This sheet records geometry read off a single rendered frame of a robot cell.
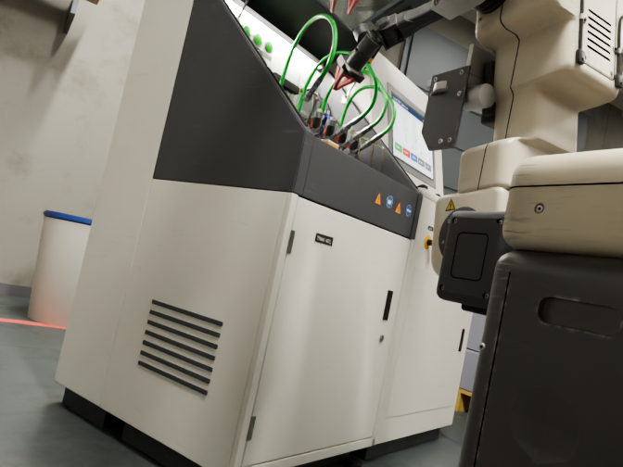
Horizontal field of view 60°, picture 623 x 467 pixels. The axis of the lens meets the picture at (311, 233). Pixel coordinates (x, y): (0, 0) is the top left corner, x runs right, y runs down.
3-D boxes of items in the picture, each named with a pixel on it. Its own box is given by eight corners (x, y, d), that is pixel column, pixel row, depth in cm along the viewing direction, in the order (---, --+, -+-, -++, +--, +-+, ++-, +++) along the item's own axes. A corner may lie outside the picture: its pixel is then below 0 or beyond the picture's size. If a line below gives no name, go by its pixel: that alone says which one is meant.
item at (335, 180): (302, 195, 138) (315, 135, 139) (289, 195, 141) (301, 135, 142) (410, 238, 187) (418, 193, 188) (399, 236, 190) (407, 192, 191)
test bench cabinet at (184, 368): (222, 513, 129) (291, 192, 135) (92, 430, 165) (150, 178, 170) (370, 466, 185) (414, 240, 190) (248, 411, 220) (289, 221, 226)
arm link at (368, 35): (371, 35, 164) (385, 44, 167) (365, 26, 169) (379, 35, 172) (357, 54, 168) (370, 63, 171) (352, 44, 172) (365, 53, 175)
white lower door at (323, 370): (241, 469, 132) (299, 196, 136) (235, 465, 133) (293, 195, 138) (374, 437, 183) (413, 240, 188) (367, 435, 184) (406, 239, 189)
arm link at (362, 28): (389, 18, 162) (401, 41, 168) (380, 3, 171) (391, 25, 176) (355, 41, 166) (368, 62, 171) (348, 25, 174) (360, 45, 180)
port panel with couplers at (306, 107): (290, 149, 209) (306, 72, 211) (283, 149, 211) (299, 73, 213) (310, 159, 219) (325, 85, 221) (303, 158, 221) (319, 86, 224)
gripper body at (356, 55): (351, 65, 179) (365, 47, 176) (362, 82, 173) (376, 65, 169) (336, 57, 175) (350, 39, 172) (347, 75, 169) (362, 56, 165)
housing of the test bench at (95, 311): (93, 430, 165) (201, -34, 175) (47, 401, 182) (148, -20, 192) (342, 400, 275) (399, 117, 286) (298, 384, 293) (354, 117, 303)
